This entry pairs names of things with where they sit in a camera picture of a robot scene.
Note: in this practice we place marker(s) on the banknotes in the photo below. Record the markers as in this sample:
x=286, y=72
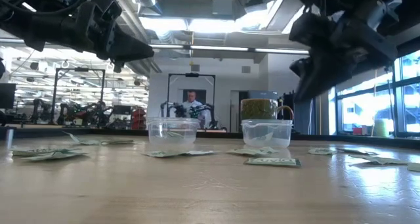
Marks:
x=55, y=155

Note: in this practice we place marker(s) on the yellow-green container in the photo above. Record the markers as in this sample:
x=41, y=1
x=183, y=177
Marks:
x=381, y=128

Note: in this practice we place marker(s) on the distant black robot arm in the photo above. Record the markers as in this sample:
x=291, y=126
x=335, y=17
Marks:
x=200, y=109
x=174, y=109

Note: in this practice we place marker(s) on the black monitor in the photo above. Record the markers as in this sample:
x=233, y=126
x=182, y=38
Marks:
x=7, y=96

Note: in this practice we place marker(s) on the red tool cart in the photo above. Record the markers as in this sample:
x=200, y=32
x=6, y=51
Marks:
x=138, y=119

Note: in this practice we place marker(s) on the long ceiling light strip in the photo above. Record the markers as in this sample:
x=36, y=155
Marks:
x=216, y=48

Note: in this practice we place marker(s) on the red box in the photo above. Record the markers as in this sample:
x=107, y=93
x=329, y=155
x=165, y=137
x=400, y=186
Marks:
x=360, y=131

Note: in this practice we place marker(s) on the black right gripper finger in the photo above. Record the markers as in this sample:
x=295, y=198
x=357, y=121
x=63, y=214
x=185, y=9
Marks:
x=298, y=66
x=321, y=73

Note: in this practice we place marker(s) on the large window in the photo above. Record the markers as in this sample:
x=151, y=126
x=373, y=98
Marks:
x=361, y=109

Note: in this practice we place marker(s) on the black gantry frame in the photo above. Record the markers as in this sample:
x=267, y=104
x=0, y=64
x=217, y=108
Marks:
x=192, y=75
x=78, y=69

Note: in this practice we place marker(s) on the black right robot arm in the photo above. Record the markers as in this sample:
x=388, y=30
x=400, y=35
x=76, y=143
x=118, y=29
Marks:
x=407, y=7

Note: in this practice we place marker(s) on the clear plastic container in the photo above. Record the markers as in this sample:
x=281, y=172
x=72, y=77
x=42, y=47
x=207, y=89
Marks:
x=282, y=133
x=154, y=132

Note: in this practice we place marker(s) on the black cabinet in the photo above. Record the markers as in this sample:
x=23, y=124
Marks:
x=305, y=119

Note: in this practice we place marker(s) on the silver ventilation duct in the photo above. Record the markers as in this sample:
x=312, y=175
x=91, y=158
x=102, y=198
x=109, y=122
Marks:
x=144, y=66

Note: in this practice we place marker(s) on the silver metal post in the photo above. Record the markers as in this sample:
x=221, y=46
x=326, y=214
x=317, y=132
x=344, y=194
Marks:
x=9, y=138

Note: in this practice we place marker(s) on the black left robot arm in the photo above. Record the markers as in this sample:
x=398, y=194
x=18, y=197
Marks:
x=33, y=27

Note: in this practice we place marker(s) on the grey ceiling box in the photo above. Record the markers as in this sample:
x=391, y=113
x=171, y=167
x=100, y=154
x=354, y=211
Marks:
x=223, y=5

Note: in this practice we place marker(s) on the white cup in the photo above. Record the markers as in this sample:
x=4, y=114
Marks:
x=77, y=121

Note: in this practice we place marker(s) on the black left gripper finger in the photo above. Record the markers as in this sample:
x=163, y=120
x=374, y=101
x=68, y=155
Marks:
x=131, y=50

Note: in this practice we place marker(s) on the grey-blue box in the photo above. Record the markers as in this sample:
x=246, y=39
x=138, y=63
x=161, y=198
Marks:
x=262, y=95

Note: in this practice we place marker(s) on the person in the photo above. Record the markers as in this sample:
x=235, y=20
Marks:
x=193, y=104

